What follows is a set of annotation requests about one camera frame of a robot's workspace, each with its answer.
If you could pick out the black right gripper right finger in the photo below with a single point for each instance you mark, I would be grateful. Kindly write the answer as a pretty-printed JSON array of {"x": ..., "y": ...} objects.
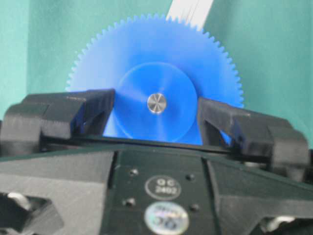
[{"x": 257, "y": 135}]

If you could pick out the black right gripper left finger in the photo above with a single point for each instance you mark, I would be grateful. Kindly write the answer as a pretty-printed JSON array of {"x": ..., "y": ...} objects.
[{"x": 54, "y": 115}]

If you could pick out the large blue plastic gear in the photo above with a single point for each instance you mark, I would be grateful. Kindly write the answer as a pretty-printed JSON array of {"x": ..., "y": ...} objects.
[{"x": 149, "y": 54}]

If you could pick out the aluminium extrusion frame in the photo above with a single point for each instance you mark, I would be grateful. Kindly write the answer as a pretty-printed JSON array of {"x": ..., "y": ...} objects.
[{"x": 192, "y": 12}]

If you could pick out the centre steel shaft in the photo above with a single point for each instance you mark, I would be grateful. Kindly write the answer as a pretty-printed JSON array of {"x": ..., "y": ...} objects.
[{"x": 156, "y": 103}]

